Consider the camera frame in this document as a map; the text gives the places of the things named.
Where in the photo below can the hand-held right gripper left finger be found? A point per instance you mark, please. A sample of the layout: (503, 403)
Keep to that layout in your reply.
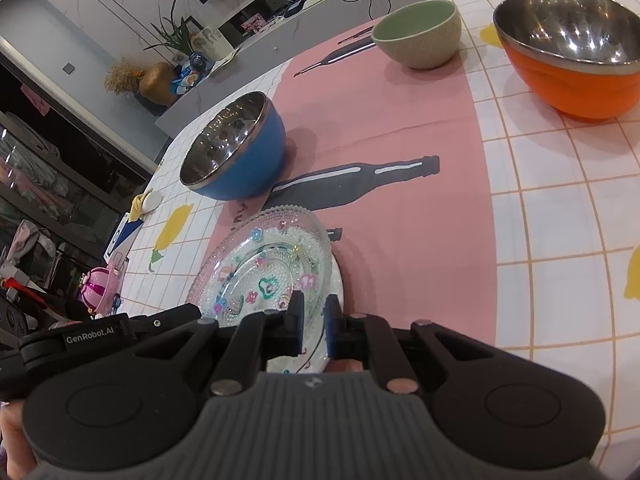
(298, 320)

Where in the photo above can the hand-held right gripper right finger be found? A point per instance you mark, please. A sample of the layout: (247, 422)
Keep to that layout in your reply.
(331, 327)

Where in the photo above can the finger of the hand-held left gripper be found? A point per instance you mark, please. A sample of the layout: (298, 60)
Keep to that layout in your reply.
(160, 317)

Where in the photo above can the white fruit print plate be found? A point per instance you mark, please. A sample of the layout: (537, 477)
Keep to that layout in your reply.
(339, 280)

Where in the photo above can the flower dotted glass plate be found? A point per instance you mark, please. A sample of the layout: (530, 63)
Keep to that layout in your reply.
(260, 250)

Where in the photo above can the blue steel bowl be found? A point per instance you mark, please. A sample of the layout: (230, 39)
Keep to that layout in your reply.
(250, 160)

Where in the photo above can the green ceramic bowl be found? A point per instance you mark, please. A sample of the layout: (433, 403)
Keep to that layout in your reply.
(420, 45)

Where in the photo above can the orange steel bowl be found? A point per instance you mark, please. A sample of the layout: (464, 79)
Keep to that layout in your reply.
(580, 75)

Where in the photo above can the pink toy ball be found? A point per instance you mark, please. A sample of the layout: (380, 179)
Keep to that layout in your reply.
(97, 290)

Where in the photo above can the blue white box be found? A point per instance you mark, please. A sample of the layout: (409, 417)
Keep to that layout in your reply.
(122, 235)

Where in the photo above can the yellow rag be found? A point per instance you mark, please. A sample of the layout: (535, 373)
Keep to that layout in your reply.
(138, 206)

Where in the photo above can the dark glass cabinet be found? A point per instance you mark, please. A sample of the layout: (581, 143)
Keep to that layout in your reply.
(60, 175)

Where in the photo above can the gold vase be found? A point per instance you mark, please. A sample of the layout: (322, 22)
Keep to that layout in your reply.
(156, 85)

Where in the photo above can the blue snack bags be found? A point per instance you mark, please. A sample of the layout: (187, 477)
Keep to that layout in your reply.
(187, 80)

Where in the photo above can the dried flower bunch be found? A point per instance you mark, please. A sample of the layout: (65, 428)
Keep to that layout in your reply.
(122, 76)

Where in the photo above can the grey marble television console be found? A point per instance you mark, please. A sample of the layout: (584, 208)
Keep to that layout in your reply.
(260, 75)

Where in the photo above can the blue glass vase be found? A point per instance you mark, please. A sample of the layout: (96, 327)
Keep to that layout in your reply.
(197, 61)

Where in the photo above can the pale paper sheet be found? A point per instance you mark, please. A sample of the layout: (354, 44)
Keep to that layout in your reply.
(224, 62)

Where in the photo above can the white printed vase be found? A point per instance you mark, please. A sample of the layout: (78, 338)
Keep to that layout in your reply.
(209, 42)

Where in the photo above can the green long leaf plant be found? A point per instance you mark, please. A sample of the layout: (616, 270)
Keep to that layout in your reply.
(172, 27)

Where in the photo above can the pink photo card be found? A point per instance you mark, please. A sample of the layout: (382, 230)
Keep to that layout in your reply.
(253, 22)

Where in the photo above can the grey light switch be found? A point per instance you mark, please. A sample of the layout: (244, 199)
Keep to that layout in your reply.
(68, 67)

